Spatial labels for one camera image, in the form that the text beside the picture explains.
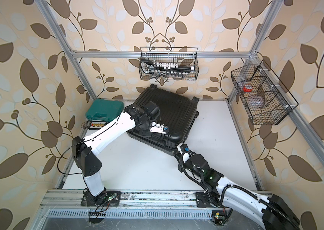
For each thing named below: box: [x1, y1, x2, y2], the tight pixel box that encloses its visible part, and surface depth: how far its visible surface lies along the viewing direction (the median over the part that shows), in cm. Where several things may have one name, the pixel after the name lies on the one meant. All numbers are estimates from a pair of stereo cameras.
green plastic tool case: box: [85, 98, 125, 123], surface depth 112 cm
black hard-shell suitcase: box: [126, 84, 200, 155], surface depth 84 cm
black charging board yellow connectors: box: [88, 120, 110, 130], surface depth 106 cm
